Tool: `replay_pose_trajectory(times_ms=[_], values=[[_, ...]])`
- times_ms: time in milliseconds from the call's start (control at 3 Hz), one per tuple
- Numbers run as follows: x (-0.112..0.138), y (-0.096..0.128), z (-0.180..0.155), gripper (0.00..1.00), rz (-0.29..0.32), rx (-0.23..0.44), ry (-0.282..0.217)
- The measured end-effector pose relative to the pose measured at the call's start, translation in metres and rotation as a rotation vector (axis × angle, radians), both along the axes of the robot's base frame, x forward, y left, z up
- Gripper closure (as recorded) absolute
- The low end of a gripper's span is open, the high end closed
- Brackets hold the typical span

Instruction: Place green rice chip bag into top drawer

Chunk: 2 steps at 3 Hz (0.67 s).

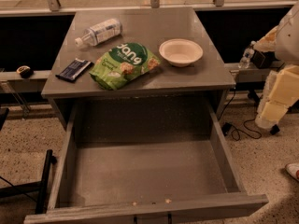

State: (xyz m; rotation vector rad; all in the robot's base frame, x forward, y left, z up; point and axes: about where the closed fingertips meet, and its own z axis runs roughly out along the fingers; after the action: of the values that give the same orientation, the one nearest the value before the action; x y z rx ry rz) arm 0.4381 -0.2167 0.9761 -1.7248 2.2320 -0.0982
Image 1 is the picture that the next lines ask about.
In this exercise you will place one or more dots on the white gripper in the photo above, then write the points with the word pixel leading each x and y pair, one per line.
pixel 288 42

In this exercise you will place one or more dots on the green rice chip bag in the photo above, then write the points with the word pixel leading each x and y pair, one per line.
pixel 120 68

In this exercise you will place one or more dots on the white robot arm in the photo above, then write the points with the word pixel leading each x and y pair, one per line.
pixel 283 39

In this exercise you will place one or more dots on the grey cabinet with top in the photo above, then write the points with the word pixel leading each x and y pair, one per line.
pixel 143 32

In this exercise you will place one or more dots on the open grey top drawer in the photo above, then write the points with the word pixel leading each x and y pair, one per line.
pixel 145 161

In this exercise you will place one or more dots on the black box on ledge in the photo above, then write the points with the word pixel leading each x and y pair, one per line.
pixel 263 59

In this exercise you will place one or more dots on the small bottle on ledge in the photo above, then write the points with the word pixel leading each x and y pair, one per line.
pixel 247 55

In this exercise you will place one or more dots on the black power adapter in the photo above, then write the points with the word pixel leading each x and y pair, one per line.
pixel 226 127

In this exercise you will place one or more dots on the white shoe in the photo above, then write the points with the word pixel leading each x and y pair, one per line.
pixel 293 170

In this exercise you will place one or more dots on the white paper bowl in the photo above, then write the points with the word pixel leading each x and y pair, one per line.
pixel 181 52

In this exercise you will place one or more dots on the clear plastic water bottle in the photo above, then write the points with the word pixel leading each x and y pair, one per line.
pixel 99 33

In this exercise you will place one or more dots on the dark blue snack bar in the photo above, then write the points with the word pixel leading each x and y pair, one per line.
pixel 72 72

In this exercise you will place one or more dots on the black and yellow tape measure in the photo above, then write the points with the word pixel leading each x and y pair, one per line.
pixel 25 71

